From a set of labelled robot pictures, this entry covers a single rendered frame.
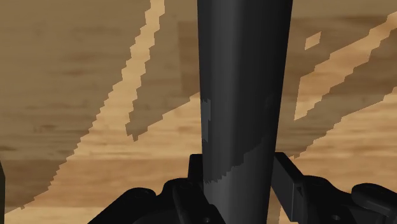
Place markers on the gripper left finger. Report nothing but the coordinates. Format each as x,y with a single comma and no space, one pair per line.
173,201

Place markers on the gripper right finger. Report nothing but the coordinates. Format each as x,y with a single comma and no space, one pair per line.
310,198

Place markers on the dark box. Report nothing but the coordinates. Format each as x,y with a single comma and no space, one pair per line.
2,192

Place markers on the tall black cylinder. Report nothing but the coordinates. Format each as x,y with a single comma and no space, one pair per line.
240,108

